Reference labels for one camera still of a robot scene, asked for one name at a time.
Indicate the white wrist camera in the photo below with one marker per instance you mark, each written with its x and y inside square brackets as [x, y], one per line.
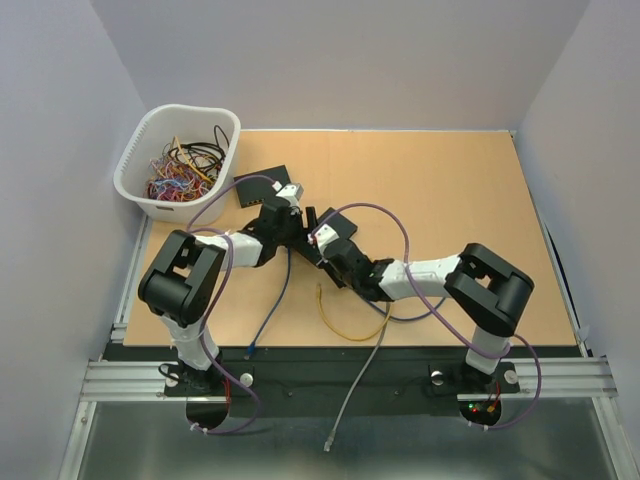
[322, 238]
[292, 193]

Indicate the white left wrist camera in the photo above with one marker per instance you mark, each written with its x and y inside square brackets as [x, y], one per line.
[292, 193]

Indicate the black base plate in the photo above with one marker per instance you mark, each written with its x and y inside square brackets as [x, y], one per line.
[356, 381]

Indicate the white plastic basket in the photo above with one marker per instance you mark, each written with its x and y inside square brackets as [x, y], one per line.
[154, 132]

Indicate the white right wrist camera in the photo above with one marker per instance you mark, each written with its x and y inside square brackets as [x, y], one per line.
[322, 238]

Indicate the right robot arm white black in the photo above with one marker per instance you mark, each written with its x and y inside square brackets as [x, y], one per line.
[490, 290]

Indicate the black network switch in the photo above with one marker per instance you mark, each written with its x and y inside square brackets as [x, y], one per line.
[253, 188]
[344, 227]

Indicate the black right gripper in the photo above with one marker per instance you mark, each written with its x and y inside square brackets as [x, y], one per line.
[327, 265]

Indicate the aluminium mounting rail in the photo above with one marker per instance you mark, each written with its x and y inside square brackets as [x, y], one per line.
[111, 381]

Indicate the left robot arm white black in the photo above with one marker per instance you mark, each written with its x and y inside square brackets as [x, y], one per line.
[178, 286]

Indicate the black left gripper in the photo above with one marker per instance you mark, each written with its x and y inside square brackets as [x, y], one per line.
[297, 217]

